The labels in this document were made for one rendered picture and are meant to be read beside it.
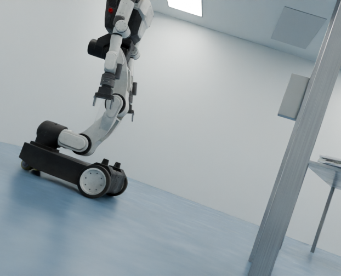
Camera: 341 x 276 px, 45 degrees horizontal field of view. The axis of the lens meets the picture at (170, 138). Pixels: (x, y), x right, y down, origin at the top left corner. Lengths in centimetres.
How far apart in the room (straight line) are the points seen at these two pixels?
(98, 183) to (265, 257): 144
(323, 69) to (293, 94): 118
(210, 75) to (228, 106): 62
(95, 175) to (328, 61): 159
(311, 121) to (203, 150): 566
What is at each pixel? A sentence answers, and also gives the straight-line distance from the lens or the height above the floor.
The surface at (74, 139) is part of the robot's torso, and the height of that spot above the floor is 29.
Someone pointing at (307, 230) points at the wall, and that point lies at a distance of 708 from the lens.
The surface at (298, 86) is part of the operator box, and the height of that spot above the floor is 103.
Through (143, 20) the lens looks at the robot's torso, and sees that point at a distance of 286.
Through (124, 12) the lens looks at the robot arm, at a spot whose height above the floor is 115.
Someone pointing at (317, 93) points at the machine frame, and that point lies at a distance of 130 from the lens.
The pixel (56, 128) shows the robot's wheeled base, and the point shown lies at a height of 32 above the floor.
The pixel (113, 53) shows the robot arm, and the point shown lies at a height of 87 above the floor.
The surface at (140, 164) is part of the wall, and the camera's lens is 696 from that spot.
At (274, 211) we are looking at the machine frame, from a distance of 125.
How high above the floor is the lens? 30
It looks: 5 degrees up
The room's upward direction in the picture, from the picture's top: 20 degrees clockwise
